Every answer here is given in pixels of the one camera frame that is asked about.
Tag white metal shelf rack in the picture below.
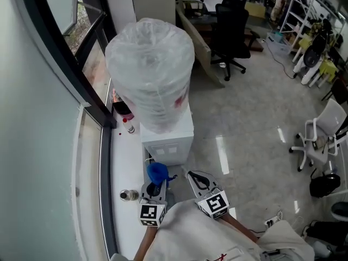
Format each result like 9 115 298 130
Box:
278 0 319 54

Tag black round fan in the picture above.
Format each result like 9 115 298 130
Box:
303 33 327 67

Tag plastic-wrapped water jug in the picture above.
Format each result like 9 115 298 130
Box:
104 17 195 135

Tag black backpack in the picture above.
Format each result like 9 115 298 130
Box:
309 172 341 198

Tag white office chair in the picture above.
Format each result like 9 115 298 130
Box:
289 98 347 172

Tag person's left forearm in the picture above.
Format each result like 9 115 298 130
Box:
134 226 160 261

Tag white cable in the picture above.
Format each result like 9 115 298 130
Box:
276 209 305 235

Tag white window sill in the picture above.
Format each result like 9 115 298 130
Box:
108 77 149 258

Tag white water dispenser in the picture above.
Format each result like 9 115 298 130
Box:
140 103 195 165

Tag person's blue jeans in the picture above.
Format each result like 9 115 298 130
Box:
164 190 177 209

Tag black window frame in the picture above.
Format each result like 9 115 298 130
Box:
18 0 117 127

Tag person's right forearm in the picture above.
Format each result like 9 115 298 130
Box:
222 215 259 243

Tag colourful motorcycle helmet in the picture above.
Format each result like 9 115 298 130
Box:
111 90 135 121

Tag leaning wooden board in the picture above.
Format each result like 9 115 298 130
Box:
175 0 226 88

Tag black office chair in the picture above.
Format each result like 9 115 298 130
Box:
210 3 260 82

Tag small bottle with red cap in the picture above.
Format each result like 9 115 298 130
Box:
122 117 136 134

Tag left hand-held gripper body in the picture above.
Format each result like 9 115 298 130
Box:
138 197 168 228

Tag yellow stool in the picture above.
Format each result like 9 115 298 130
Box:
318 58 339 83

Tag tan cardboard box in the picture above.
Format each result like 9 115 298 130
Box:
244 2 266 19

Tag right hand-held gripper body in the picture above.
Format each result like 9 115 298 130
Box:
195 188 231 220

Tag person's white shirt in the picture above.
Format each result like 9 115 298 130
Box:
110 200 316 261

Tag clear bottle with black cap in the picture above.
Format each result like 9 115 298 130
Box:
119 189 140 202

